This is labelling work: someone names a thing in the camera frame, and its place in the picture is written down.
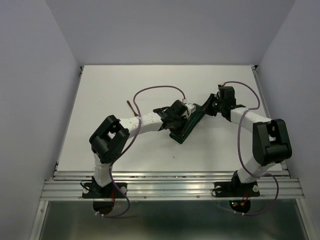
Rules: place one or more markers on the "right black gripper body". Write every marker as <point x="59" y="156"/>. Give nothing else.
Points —
<point x="214" y="105"/>

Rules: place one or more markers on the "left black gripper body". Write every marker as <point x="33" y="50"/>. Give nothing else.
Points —
<point x="177" y="127"/>

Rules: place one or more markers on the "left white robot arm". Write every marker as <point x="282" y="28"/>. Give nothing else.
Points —
<point x="110" y="138"/>

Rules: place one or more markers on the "dark green cloth napkin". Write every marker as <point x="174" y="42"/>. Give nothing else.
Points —
<point x="194" y="119"/>

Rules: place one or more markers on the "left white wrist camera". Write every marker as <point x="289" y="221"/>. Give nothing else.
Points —
<point x="191" y="108"/>

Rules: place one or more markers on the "brown wooden fork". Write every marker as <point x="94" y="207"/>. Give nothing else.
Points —
<point x="131" y="107"/>

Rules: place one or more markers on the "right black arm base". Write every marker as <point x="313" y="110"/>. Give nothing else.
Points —
<point x="235" y="189"/>

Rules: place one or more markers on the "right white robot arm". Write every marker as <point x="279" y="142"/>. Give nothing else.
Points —
<point x="270" y="139"/>

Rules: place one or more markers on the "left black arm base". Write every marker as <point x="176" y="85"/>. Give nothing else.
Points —
<point x="91" y="190"/>

